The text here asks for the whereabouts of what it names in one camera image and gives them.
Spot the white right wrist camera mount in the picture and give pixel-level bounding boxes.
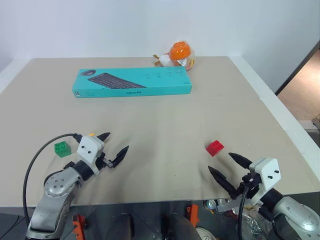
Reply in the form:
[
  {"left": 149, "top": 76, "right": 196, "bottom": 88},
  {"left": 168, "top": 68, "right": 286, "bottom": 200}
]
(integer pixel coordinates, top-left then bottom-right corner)
[{"left": 248, "top": 157, "right": 282, "bottom": 206}]

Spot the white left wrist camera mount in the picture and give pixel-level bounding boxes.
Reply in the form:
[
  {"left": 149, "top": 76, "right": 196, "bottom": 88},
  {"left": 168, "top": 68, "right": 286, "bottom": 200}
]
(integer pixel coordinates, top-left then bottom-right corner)
[{"left": 76, "top": 135, "right": 105, "bottom": 175}]

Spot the orange clamp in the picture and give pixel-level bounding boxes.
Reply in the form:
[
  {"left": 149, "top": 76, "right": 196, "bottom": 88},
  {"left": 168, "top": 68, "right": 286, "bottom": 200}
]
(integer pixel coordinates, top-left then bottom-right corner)
[
  {"left": 71, "top": 213, "right": 86, "bottom": 238},
  {"left": 185, "top": 203, "right": 200, "bottom": 229}
]

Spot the dark door frame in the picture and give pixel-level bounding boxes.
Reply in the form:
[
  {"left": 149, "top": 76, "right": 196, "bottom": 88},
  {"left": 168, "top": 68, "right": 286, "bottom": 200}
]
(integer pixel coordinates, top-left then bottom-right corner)
[{"left": 274, "top": 39, "right": 320, "bottom": 96}]

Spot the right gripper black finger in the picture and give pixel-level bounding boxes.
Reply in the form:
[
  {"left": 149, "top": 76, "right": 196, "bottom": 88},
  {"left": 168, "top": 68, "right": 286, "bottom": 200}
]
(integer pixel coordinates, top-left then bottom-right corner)
[
  {"left": 228, "top": 152, "right": 251, "bottom": 170},
  {"left": 207, "top": 165, "right": 240, "bottom": 200}
]

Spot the small white orange toy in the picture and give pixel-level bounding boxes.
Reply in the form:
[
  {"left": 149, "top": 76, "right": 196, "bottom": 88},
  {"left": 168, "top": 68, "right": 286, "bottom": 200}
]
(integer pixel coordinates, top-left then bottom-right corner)
[{"left": 152, "top": 53, "right": 172, "bottom": 68}]

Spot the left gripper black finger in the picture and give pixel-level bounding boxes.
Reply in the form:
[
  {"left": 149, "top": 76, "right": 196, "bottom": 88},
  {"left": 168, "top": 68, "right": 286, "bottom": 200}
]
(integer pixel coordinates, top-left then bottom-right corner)
[
  {"left": 111, "top": 145, "right": 130, "bottom": 170},
  {"left": 97, "top": 132, "right": 112, "bottom": 143}
]

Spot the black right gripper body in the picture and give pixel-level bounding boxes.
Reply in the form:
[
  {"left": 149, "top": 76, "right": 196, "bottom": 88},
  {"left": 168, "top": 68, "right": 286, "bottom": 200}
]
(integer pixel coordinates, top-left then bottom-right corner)
[{"left": 234, "top": 172, "right": 263, "bottom": 201}]

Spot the crumpled silver foil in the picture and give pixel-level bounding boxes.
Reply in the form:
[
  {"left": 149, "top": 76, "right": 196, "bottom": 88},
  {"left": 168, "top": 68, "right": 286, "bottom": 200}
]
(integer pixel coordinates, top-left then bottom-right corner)
[{"left": 232, "top": 207, "right": 270, "bottom": 240}]

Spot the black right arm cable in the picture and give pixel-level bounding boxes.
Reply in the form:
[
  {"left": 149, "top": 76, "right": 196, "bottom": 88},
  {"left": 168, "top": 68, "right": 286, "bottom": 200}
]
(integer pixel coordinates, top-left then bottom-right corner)
[{"left": 237, "top": 185, "right": 251, "bottom": 240}]

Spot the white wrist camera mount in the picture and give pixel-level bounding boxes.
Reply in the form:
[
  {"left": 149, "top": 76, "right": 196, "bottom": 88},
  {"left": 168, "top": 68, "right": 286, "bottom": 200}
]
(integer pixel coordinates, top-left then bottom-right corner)
[
  {"left": 248, "top": 157, "right": 282, "bottom": 206},
  {"left": 76, "top": 135, "right": 105, "bottom": 175}
]

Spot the teal keyboard box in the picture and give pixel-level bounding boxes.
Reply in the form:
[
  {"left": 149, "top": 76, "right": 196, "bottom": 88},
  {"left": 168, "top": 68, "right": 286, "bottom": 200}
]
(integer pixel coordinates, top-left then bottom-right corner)
[{"left": 71, "top": 65, "right": 194, "bottom": 99}]

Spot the beige table cover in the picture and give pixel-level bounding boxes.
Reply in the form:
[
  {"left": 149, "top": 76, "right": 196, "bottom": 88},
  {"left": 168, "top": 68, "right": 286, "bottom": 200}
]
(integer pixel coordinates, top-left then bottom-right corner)
[{"left": 0, "top": 55, "right": 315, "bottom": 208}]

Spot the dark rounded shape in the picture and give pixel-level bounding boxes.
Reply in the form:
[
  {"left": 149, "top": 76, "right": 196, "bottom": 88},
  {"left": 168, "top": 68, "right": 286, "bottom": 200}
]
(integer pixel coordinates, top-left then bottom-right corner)
[{"left": 161, "top": 214, "right": 201, "bottom": 240}]

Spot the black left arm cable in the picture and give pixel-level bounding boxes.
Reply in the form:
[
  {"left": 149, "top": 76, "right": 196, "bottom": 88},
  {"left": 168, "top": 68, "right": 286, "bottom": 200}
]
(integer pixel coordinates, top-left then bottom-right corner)
[{"left": 22, "top": 133, "right": 83, "bottom": 224}]

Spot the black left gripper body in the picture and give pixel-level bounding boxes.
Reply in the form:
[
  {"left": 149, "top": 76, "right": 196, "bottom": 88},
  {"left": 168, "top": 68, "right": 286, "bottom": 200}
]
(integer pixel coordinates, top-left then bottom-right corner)
[{"left": 95, "top": 142, "right": 114, "bottom": 173}]

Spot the green toy brick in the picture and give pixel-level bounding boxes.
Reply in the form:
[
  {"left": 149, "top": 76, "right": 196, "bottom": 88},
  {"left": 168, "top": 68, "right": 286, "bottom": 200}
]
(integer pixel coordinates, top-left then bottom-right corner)
[{"left": 53, "top": 140, "right": 72, "bottom": 158}]

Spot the grey metal bracket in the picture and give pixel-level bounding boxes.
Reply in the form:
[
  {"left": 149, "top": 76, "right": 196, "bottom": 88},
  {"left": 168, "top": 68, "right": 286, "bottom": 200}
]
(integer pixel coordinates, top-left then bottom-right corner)
[{"left": 204, "top": 198, "right": 241, "bottom": 214}]

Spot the red toy brick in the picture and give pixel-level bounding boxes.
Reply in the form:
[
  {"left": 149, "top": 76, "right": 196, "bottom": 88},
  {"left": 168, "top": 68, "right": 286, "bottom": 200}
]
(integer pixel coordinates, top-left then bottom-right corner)
[{"left": 205, "top": 140, "right": 225, "bottom": 158}]

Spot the white round container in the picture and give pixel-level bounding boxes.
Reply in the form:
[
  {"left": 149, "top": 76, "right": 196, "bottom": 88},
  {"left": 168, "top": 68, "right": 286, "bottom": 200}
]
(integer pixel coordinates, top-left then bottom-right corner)
[{"left": 195, "top": 226, "right": 216, "bottom": 240}]

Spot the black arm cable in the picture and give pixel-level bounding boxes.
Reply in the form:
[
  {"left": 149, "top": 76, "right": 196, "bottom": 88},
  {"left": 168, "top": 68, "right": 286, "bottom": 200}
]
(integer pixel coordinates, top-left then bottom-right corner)
[
  {"left": 22, "top": 133, "right": 83, "bottom": 224},
  {"left": 237, "top": 185, "right": 251, "bottom": 240}
]

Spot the orange bowl in clear wrap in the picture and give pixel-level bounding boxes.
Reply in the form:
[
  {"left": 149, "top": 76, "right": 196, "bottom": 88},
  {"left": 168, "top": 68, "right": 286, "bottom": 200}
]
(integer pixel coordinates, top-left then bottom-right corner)
[{"left": 168, "top": 41, "right": 197, "bottom": 73}]

